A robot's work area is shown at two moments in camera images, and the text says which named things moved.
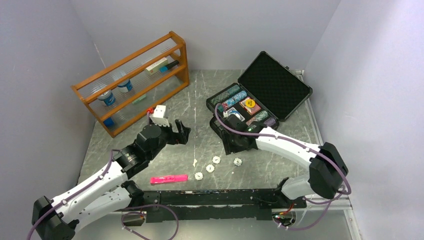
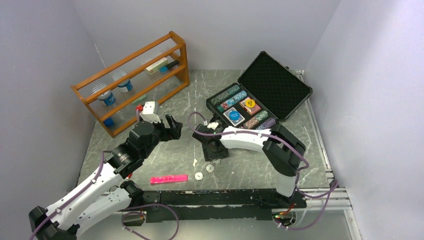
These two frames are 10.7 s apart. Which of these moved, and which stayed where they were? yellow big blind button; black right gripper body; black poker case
Moved: black right gripper body
Stayed: black poker case; yellow big blind button
